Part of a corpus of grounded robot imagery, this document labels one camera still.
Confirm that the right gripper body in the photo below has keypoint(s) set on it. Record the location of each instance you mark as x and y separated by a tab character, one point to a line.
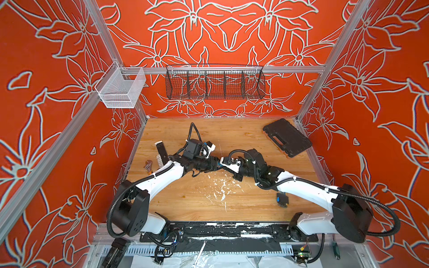
239	171

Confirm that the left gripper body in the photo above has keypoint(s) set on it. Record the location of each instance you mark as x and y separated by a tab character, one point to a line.
204	164

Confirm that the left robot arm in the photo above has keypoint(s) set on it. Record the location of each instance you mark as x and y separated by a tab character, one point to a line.
129	212

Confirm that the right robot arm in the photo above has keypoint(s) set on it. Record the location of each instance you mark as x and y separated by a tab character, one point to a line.
346	212

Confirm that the black tool case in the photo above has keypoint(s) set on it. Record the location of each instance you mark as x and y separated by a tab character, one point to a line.
289	139

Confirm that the black box with blue clip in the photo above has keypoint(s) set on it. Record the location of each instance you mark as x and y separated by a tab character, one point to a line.
282	200

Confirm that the clear plastic bin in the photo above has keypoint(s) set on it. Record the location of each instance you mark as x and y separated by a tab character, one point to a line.
121	87

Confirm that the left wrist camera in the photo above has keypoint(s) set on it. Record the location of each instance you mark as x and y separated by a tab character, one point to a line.
197	149

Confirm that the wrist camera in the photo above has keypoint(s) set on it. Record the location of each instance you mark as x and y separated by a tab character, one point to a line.
233	165
197	149

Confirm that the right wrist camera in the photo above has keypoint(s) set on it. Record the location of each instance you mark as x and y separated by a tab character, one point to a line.
233	165

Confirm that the adjustable wrench orange handle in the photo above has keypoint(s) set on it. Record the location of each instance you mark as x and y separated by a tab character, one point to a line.
148	166

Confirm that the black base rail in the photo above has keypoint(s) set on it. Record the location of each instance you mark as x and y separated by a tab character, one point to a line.
277	231

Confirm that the black wire basket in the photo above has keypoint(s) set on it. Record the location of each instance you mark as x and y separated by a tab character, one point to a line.
215	82

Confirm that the green handled screwdriver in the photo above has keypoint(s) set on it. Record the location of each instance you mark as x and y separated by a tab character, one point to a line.
336	250

